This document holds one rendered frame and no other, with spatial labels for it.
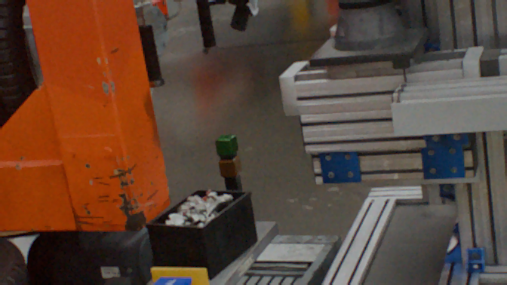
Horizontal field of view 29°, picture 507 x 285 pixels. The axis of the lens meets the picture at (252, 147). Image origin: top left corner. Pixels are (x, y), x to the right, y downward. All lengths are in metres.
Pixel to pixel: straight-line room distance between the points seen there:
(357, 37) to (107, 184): 0.61
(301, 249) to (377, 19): 1.10
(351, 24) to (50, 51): 0.63
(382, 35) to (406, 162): 0.30
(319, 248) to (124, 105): 1.12
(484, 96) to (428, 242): 0.74
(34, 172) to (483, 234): 1.05
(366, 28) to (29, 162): 0.78
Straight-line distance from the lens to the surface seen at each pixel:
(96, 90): 2.02
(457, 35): 2.24
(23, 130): 2.18
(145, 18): 2.32
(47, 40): 2.05
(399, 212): 2.82
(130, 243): 2.39
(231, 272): 1.98
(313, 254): 2.94
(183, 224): 1.99
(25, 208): 2.22
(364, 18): 2.07
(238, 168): 2.17
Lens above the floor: 1.25
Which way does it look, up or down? 17 degrees down
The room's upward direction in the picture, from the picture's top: 9 degrees counter-clockwise
